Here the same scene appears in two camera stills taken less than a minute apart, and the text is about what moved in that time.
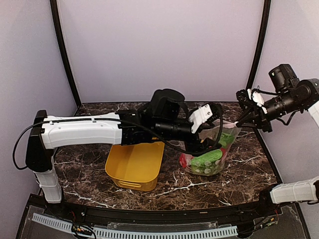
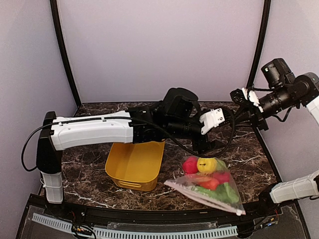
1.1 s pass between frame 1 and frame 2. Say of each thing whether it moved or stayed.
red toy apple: moved
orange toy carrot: moved
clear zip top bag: moved
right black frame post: stayed
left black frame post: stayed
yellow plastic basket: stayed
